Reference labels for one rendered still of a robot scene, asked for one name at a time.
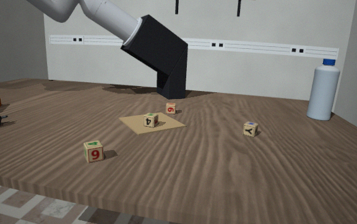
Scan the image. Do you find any white plastic bottle with blue cap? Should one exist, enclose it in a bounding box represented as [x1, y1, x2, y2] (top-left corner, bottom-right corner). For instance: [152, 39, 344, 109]
[306, 59, 340, 121]

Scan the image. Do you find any beige letter block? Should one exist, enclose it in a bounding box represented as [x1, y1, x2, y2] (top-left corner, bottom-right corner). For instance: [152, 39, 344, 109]
[243, 121, 258, 137]

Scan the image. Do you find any beige toy block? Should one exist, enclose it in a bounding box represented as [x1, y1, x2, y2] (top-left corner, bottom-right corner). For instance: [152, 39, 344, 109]
[166, 103, 176, 114]

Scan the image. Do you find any wooden toy block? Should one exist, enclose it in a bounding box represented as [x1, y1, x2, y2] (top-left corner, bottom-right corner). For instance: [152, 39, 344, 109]
[144, 113, 158, 127]
[84, 140, 104, 163]

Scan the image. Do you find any tan flat mat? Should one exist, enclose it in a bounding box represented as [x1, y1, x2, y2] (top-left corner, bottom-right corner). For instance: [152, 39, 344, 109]
[119, 113, 186, 135]

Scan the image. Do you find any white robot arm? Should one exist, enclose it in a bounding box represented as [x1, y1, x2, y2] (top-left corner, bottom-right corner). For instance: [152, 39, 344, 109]
[27, 0, 142, 46]

